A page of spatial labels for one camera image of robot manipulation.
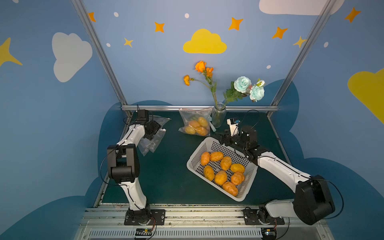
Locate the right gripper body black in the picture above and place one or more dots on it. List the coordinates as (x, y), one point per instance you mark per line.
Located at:
(227, 139)

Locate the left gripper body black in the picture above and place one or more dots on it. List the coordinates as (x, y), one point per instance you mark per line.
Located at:
(154, 129)

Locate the spare clear zipper bag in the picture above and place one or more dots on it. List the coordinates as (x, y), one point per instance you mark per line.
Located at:
(151, 141)

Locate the orange potato basket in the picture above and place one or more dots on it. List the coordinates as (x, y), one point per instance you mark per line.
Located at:
(205, 158)

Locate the yellow green potato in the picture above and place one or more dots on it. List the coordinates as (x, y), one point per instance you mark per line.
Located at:
(203, 122)

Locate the orange potato edge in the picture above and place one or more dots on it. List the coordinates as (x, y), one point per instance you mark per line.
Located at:
(209, 173)

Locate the clear zipper bag pink zipper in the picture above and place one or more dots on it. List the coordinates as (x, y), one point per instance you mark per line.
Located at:
(190, 115)

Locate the large orange potato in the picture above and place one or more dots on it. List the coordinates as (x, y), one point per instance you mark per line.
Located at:
(194, 124)

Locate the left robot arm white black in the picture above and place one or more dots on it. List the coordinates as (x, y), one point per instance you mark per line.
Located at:
(124, 168)

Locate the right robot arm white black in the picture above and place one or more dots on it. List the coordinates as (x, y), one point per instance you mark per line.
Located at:
(312, 200)

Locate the light blue toy trowel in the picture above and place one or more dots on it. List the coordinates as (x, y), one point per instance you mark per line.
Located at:
(212, 127)

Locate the wrinkled orange potato right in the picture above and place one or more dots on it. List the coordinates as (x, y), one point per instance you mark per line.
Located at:
(237, 178)

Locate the wrinkled orange potato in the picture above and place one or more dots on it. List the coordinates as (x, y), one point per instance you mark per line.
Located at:
(237, 178)
(230, 188)

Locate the ribbed glass vase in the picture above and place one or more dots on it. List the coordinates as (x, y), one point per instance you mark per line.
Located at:
(218, 115)

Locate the wrinkled orange potato bottom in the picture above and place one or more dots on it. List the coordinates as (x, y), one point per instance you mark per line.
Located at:
(230, 188)

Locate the mint artificial rose stem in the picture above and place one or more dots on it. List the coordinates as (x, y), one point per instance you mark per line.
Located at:
(243, 87)

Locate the orange artificial flower stem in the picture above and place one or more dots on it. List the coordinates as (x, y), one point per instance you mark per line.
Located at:
(207, 74)

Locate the right controller board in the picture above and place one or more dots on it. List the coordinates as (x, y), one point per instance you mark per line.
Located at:
(268, 234)

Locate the controller board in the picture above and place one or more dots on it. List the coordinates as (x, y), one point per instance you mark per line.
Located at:
(268, 234)
(143, 233)

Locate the left controller board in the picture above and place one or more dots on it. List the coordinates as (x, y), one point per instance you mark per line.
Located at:
(143, 233)

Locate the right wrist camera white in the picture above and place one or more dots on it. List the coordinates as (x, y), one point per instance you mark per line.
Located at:
(233, 124)

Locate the aluminium back frame rail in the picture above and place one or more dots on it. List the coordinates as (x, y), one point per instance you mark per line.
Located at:
(176, 108)

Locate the right aluminium frame post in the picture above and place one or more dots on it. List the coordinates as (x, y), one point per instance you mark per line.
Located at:
(311, 39)

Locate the aluminium frame post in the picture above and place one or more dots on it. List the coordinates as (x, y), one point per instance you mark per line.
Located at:
(87, 23)
(311, 39)

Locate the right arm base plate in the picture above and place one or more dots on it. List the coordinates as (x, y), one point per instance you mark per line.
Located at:
(260, 217)

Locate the front aluminium rail bed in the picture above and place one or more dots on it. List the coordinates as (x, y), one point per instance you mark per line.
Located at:
(193, 222)

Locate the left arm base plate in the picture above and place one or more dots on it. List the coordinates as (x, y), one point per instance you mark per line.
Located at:
(145, 217)

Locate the left aluminium frame post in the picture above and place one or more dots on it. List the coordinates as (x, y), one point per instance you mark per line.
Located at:
(87, 23)

